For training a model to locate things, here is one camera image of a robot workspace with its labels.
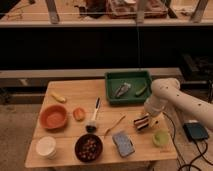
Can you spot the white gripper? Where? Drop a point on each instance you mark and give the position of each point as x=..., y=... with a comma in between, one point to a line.
x=152, y=108

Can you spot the striped black white eraser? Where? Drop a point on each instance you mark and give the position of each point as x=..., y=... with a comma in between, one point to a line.
x=141, y=123

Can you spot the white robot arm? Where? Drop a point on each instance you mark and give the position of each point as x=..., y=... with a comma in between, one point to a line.
x=168, y=90

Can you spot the green cup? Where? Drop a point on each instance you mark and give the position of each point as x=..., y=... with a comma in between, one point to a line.
x=160, y=138

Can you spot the green cucumber toy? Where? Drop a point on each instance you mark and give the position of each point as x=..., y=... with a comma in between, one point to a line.
x=141, y=91

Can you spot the blue sponge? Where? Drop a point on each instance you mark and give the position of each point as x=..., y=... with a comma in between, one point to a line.
x=123, y=144

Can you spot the grey fish toy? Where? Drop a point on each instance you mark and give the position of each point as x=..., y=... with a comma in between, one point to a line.
x=124, y=88

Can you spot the green plastic tray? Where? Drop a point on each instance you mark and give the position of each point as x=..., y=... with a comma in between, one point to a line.
x=113, y=80

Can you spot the wooden spoon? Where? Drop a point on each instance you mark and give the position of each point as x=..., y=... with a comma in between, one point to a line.
x=114, y=125

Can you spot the black white brush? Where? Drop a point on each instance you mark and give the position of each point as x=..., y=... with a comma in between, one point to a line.
x=91, y=125

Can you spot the dark bowl with beans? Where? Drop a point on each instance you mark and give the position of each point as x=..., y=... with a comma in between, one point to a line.
x=88, y=148

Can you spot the small orange cup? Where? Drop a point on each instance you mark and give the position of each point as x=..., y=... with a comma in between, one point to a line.
x=79, y=114

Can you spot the yellow banana toy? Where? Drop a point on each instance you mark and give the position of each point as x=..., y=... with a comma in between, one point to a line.
x=58, y=98

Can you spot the orange bowl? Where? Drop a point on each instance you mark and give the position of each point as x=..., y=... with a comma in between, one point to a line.
x=53, y=117

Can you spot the black box with cables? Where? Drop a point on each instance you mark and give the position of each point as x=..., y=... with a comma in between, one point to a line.
x=195, y=131

